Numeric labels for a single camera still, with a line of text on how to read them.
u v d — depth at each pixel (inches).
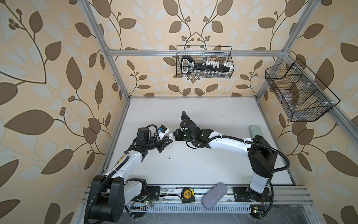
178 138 28.7
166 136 32.3
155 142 28.9
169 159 34.1
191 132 25.2
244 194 28.4
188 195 28.4
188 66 33.0
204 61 31.7
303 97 28.8
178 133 28.7
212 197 27.8
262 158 18.2
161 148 29.4
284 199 29.4
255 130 39.1
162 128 28.5
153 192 29.2
